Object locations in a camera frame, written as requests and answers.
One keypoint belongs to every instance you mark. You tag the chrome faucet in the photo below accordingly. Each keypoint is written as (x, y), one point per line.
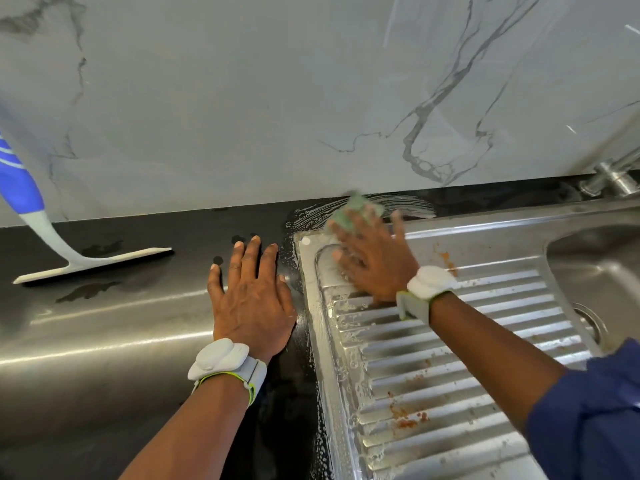
(612, 177)

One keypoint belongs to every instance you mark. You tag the green scrub sponge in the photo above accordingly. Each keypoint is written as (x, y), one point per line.
(355, 207)

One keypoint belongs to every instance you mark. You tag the person's right hand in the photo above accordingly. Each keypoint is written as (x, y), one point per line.
(378, 260)

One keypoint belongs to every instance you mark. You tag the white left wrist tracker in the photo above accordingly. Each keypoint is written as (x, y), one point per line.
(222, 360)

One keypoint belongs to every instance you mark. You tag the blue white squeegee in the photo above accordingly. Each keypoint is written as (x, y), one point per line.
(25, 195)

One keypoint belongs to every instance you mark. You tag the person's right forearm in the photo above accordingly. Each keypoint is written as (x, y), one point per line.
(495, 355)

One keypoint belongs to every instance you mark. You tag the stainless steel sink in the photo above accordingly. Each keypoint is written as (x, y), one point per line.
(450, 395)

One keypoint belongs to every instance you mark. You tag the person's left forearm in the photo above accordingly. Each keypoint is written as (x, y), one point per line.
(195, 435)

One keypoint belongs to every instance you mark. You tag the person's left hand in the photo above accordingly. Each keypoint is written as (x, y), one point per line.
(252, 305)

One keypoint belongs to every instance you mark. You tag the metal drain strainer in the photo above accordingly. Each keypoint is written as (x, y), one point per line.
(592, 325)

